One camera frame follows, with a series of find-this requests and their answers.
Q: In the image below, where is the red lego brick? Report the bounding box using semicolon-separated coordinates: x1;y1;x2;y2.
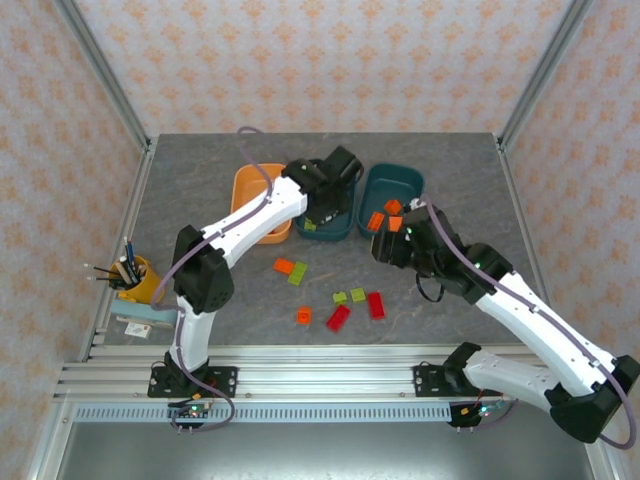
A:
325;303;353;334
366;291;388;322

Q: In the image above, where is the teal container holding green legos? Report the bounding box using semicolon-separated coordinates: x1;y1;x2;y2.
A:
293;158;359;244

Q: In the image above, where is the teal container holding orange legos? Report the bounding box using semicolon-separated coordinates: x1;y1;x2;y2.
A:
356;162;427;239

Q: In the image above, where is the orange plastic container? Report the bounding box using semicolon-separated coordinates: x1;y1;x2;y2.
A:
229;163;294;246

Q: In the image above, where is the yellow pencil cup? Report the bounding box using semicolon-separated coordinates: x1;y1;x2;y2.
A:
109;255;166;306

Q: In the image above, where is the blue pen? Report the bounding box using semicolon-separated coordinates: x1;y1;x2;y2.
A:
122;236;138;281

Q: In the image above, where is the light blue box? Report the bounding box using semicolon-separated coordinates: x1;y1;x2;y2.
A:
110;298;179;329

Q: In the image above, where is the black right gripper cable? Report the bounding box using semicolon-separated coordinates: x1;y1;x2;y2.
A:
415;273;447;304

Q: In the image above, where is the aluminium right side rail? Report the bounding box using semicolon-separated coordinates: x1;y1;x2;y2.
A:
495;138;569;351

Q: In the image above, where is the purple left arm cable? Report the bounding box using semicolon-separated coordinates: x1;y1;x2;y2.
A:
149;125;281;436

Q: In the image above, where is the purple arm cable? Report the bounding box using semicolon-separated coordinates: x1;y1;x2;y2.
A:
149;125;281;436
419;192;640;451

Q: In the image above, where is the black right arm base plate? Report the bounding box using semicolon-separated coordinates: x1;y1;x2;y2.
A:
413;363;502;399

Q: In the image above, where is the aluminium front frame rail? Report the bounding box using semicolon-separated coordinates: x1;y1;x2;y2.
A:
52;343;601;402

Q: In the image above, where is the slotted grey cable tray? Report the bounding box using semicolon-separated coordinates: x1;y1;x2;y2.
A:
73;405;454;424

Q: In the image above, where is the aluminium left side rail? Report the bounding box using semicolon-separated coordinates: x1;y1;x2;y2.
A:
78;138;159;362

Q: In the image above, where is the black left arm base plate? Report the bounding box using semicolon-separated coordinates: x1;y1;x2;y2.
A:
147;365;239;399

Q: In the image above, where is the aluminium right frame post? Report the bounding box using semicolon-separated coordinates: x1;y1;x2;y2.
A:
497;0;597;149

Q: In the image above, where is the aluminium frame post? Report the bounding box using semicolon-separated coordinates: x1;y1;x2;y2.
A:
53;0;153;153
497;0;597;149

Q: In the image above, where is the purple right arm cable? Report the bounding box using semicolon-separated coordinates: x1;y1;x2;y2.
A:
419;192;640;451

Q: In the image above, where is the aluminium left frame post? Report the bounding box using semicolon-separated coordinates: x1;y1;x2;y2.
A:
53;0;153;153

